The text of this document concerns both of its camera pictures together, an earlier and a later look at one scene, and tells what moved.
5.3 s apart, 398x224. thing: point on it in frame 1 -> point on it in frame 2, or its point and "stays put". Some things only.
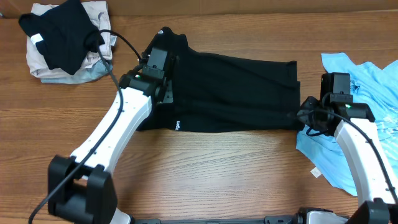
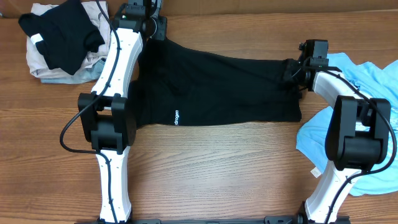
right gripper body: x=313 y=119 -> x=291 y=66
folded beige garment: x=99 y=13 stays put
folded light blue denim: x=92 y=73 stays put
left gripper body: x=170 y=91 -> x=158 y=32
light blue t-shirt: x=369 y=85 stays put
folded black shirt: x=68 y=35 stays put
